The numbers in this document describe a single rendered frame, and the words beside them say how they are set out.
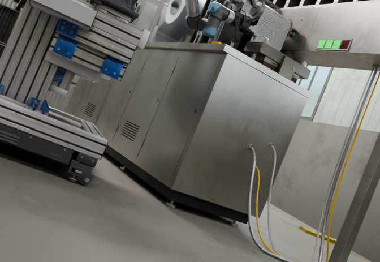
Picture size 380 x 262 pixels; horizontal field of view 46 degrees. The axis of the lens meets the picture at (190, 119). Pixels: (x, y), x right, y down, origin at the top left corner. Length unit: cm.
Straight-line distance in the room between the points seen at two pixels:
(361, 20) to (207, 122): 102
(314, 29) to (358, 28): 34
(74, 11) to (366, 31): 151
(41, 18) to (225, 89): 98
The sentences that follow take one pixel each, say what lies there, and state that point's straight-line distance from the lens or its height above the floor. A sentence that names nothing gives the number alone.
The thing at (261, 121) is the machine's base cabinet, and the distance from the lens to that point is 251.
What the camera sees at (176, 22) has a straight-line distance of 363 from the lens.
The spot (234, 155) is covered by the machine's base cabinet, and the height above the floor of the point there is 38.
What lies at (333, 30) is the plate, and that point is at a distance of 277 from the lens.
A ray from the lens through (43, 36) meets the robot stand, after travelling 230.
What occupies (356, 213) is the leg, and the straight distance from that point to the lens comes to 242.
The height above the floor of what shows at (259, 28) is 115.
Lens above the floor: 39
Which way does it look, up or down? 2 degrees up
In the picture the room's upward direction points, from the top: 22 degrees clockwise
